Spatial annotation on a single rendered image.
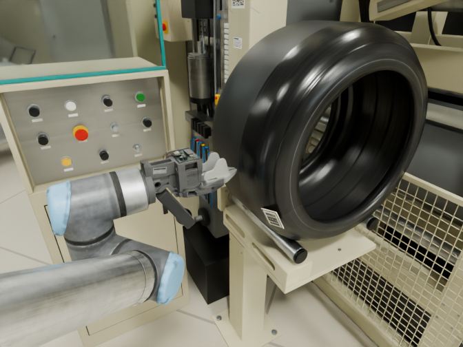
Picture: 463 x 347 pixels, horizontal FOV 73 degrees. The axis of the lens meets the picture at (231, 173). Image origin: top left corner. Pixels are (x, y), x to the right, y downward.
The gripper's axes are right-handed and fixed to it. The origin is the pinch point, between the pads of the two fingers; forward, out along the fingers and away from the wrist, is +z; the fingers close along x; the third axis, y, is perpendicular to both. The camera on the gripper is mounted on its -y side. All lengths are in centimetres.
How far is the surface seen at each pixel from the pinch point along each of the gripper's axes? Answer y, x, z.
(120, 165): -23, 64, -15
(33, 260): -114, 142, -70
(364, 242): -33, -8, 45
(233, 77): 19.2, 10.1, 6.3
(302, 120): 14.5, -11.3, 9.5
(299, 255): -22.8, -10.7, 14.1
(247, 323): -101, 26, 23
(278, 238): -22.5, -2.9, 13.3
